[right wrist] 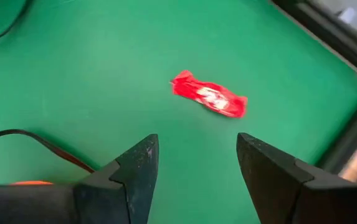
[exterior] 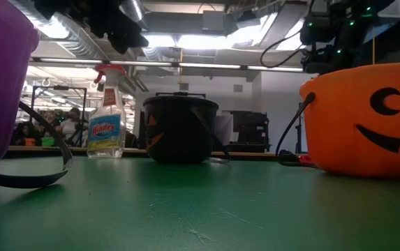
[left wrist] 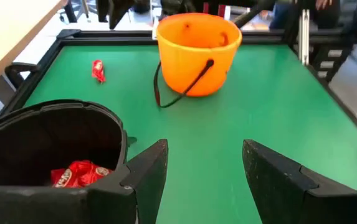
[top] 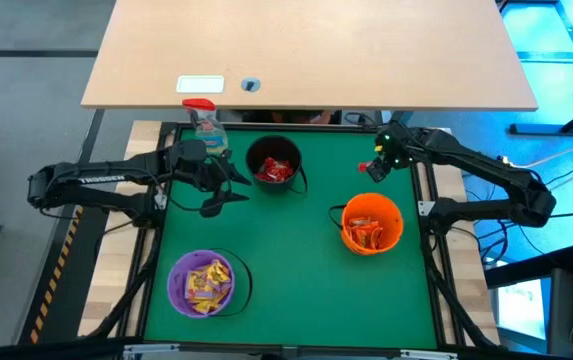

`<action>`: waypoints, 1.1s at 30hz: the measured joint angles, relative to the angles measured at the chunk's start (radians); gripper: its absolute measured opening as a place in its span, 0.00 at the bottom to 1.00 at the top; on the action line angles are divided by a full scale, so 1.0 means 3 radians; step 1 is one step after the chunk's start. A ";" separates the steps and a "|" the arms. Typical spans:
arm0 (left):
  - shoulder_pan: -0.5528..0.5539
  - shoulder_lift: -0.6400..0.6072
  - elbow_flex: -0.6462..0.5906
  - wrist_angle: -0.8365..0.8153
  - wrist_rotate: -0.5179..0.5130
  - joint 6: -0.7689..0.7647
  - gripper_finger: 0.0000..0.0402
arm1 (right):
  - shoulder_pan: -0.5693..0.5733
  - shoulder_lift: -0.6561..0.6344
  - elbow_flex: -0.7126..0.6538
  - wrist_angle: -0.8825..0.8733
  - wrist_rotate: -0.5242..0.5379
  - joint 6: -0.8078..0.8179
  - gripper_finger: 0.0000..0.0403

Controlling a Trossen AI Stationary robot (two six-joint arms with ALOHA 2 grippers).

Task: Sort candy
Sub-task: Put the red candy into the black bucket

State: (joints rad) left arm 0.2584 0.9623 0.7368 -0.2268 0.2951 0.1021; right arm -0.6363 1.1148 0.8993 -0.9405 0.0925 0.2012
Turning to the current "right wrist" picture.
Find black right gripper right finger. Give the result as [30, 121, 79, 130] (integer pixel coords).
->
[236, 132, 357, 224]

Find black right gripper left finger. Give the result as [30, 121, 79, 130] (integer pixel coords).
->
[0, 133, 160, 224]

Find red KitKat candy pack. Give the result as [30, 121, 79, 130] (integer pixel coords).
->
[169, 69, 249, 119]

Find orange pumpkin face bucket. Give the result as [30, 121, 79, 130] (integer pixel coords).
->
[0, 128, 96, 187]

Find green table mat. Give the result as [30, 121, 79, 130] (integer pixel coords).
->
[0, 0, 357, 224]

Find black aluminium rig frame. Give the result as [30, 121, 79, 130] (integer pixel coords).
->
[270, 0, 357, 175]

